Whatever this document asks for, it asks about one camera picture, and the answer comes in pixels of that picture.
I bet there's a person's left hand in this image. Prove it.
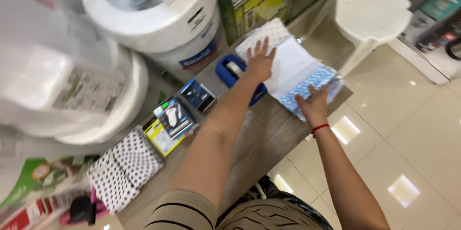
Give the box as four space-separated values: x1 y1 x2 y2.
246 36 277 84

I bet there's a person's right hand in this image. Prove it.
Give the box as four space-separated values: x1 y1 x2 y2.
295 84 330 130

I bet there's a blue chevron wrapping paper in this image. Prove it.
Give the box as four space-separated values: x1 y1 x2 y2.
267 36 345 122

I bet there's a clear tape roll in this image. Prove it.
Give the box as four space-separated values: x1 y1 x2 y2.
225 61 246 78

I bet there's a blue tape dispenser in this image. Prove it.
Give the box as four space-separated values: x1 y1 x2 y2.
215 54 268 107

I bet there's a white dotted wrapping paper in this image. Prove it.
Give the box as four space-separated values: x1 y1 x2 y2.
235 18 293 62

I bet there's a stack of appliance cartons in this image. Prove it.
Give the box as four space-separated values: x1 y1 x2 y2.
218 0 334 45

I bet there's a black and blue box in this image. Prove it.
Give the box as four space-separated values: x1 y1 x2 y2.
179 78 217 113

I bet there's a black mouse packet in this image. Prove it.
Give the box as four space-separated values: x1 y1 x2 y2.
153 97 197 140

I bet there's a white plastic chair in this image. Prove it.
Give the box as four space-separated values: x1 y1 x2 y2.
333 0 414 78

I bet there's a yellow product packet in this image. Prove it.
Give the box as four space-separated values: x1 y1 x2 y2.
143 116 186 158

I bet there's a small polka dot wrapped box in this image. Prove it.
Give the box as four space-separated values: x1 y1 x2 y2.
111 126 166 189

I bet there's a rack with boxed goods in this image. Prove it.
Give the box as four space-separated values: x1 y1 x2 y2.
398 0 461 81

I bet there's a beige striped shirt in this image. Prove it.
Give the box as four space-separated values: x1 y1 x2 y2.
143 190 326 230

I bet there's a large polka dot wrapped box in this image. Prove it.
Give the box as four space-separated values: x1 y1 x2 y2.
87 150 142 215

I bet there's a plastic-wrapped white washing machine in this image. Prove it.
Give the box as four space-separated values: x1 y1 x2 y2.
0 0 150 148

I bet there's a pink and black tool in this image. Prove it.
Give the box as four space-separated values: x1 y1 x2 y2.
59 186 109 226

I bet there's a green printed carton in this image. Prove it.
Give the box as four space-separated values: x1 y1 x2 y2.
0 156 100 230

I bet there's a red string bracelet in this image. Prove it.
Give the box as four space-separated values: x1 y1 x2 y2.
311 124 331 138

